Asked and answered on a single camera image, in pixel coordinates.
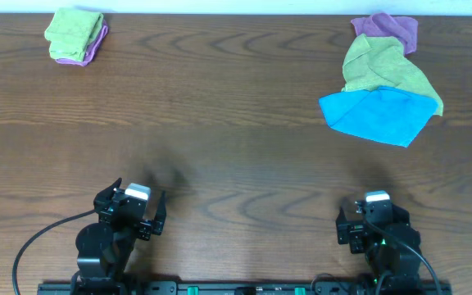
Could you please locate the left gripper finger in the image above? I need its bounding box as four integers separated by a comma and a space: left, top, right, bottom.
152, 191, 166, 235
93, 178, 122, 209

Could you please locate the blue microfiber cloth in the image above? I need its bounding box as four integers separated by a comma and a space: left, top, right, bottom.
319, 86, 438, 148

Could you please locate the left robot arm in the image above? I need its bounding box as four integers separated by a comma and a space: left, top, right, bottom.
70, 179, 166, 295

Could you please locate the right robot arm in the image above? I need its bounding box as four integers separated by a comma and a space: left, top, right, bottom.
336, 200, 424, 294

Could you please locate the crumpled green cloth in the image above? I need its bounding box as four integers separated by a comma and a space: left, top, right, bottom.
342, 34, 444, 116

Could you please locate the folded purple cloth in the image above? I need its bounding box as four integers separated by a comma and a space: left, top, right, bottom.
56, 20, 109, 66

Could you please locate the folded green cloth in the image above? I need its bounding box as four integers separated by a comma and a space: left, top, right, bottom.
44, 7, 103, 62

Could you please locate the crumpled purple cloth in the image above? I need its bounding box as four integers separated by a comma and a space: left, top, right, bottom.
351, 12, 419, 54

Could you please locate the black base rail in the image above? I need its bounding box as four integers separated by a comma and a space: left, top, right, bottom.
37, 280, 437, 295

